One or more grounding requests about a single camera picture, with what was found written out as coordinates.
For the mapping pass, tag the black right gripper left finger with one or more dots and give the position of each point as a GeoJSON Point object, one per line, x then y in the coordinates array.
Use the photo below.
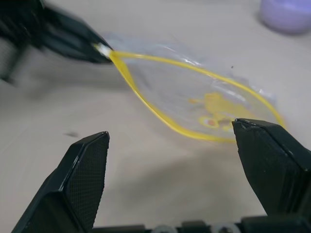
{"type": "Point", "coordinates": [73, 184]}

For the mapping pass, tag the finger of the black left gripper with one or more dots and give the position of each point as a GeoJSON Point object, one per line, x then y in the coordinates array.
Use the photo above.
{"type": "Point", "coordinates": [73, 49]}
{"type": "Point", "coordinates": [73, 24]}

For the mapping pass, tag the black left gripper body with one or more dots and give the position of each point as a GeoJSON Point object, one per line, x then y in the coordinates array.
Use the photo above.
{"type": "Point", "coordinates": [19, 24]}

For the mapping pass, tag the light purple round container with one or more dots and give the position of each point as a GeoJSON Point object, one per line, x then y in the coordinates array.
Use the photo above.
{"type": "Point", "coordinates": [286, 14]}

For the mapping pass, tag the clear plastic bag yellow rim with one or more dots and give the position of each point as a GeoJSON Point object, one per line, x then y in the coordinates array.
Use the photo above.
{"type": "Point", "coordinates": [184, 102]}

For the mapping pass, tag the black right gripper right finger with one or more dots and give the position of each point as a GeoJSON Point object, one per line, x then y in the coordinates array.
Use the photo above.
{"type": "Point", "coordinates": [274, 167]}

